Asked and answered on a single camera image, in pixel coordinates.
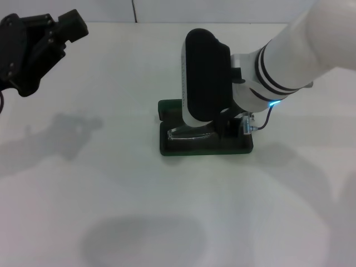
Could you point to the green glasses case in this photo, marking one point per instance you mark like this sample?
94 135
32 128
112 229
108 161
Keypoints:
194 150

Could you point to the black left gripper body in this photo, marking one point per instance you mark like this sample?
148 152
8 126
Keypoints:
14 55

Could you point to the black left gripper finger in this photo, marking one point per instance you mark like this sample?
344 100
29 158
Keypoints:
75 30
41 22

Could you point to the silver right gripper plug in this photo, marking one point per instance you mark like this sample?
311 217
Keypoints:
247 126

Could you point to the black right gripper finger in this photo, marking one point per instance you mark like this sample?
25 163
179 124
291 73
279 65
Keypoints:
219 128

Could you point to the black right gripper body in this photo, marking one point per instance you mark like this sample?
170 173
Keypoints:
232 128

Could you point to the clear white glasses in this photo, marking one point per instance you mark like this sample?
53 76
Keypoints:
189 136

